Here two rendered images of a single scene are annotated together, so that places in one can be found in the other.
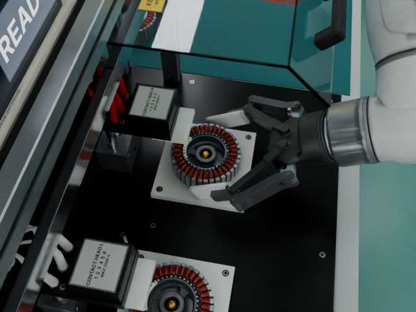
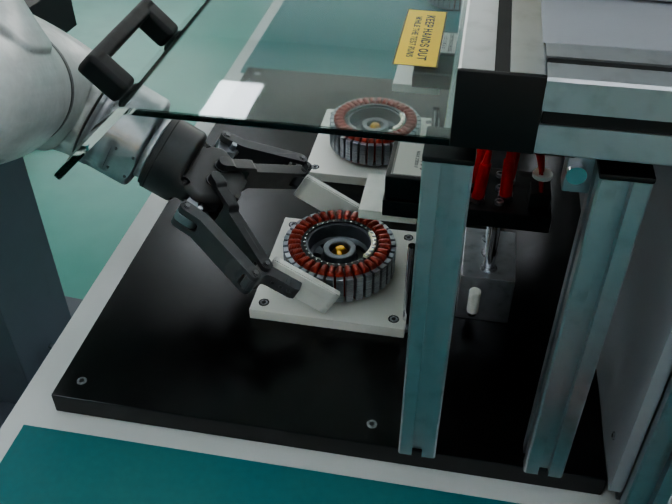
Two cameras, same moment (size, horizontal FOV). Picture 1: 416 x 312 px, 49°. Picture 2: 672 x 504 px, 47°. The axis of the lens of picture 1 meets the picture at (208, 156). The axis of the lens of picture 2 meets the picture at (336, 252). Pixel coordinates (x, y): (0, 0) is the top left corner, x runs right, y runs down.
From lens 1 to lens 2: 1.01 m
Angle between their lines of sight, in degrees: 83
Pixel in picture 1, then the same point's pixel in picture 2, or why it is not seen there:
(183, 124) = (374, 191)
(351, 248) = (147, 214)
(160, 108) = (410, 153)
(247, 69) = (237, 490)
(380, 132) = not seen: hidden behind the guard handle
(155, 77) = (456, 434)
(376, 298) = not seen: outside the picture
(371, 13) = (52, 77)
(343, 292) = not seen: hidden behind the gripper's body
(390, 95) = (83, 52)
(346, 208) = (132, 251)
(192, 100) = (368, 382)
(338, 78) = (27, 464)
